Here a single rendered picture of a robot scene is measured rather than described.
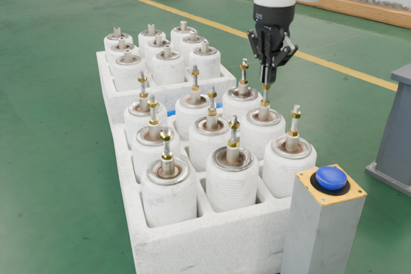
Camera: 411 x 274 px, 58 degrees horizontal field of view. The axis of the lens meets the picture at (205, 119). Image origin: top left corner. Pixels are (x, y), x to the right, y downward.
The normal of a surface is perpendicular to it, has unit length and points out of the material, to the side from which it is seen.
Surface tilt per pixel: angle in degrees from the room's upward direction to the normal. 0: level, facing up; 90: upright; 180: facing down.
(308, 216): 90
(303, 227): 90
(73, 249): 0
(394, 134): 90
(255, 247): 90
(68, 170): 0
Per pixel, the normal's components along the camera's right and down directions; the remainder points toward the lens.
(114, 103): 0.33, 0.48
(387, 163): -0.78, 0.32
